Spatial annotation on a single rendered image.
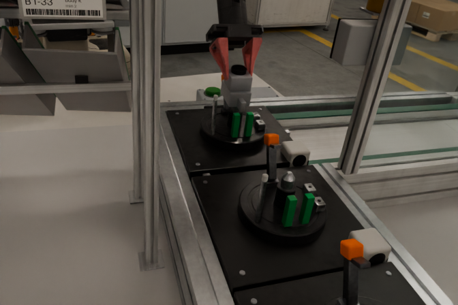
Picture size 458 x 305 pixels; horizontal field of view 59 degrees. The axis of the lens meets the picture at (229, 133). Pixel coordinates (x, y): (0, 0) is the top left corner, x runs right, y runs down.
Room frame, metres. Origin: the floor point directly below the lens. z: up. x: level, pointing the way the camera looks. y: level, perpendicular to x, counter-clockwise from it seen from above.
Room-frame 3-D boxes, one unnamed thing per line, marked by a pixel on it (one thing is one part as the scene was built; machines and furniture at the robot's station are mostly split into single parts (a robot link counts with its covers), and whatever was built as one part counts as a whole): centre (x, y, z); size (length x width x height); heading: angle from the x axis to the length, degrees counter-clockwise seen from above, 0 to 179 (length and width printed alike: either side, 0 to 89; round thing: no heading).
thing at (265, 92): (0.98, -0.01, 0.93); 0.21 x 0.07 x 0.06; 110
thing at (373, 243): (0.50, -0.10, 1.01); 0.24 x 0.24 x 0.13; 20
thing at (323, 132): (0.83, -0.30, 0.91); 0.84 x 0.28 x 0.10; 110
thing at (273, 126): (0.74, -0.01, 0.96); 0.24 x 0.24 x 0.02; 20
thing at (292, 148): (0.69, -0.13, 0.97); 0.05 x 0.05 x 0.04; 20
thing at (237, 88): (0.74, -0.01, 1.08); 0.08 x 0.04 x 0.07; 20
